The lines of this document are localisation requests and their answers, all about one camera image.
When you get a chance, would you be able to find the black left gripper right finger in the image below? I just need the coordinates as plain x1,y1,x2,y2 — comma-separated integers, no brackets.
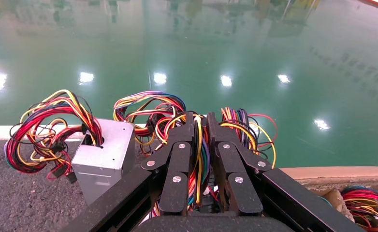
206,112,273,217

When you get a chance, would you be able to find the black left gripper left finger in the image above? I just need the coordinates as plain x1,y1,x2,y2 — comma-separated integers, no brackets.
140,112,196,217

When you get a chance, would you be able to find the grey power supply with cables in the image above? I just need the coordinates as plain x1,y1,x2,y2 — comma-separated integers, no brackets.
113,91,278,169
4,89,136,205
150,113,222,220

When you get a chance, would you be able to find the large brown cardboard box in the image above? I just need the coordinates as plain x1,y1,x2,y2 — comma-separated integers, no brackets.
279,166,378,232

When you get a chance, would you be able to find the grey felt table mat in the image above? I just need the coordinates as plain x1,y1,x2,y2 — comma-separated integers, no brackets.
0,138,159,232

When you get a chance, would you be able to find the wire bundle at lower right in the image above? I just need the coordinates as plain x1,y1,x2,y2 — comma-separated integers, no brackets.
340,186,378,232

